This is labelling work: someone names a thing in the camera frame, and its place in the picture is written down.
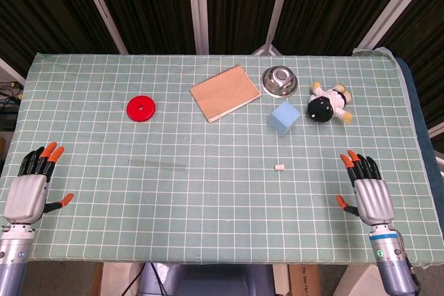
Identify black and white plush toy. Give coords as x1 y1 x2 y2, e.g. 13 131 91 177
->
306 81 354 124

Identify brown cardboard box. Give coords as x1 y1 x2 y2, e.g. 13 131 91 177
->
289 264 322 296

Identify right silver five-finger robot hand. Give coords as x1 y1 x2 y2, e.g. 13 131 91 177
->
335 149 395 226

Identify red plastic disc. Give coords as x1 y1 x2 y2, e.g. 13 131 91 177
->
126 95 157 123

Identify light blue foam cube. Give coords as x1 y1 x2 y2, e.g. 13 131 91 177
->
266 101 301 137

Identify upturned stainless steel bowl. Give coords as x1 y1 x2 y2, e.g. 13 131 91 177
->
261 65 298 98

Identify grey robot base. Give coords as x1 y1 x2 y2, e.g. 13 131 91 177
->
138 263 275 296

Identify white partition frame post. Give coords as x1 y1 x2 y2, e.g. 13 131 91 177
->
253 0 296 56
75 0 129 55
186 0 210 55
356 0 430 51

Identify green checked tablecloth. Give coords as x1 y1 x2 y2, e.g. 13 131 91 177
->
0 52 440 269

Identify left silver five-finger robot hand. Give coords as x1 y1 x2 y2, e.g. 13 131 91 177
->
2 141 75 225

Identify tan folded cloth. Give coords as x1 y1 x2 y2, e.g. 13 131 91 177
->
189 64 262 124

